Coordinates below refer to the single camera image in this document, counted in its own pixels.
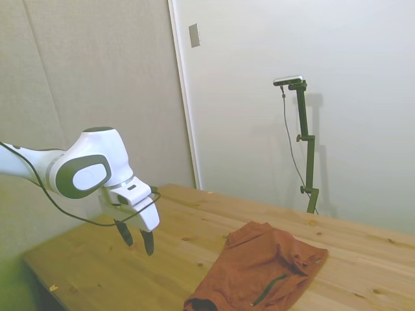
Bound grey wall plate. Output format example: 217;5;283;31
188;23;201;49

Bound rust orange shorts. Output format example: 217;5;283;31
183;221;330;311

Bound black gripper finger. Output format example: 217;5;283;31
116;220;134;248
139;229;156;257

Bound silver exterior camera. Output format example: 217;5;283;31
272;75;305;87

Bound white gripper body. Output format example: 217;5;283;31
99;189;161;233

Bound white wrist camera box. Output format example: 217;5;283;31
108;177;154;207

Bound dark green camera stand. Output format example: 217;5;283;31
287;80;320;214

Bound white door trim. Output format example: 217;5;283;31
167;0;204;190

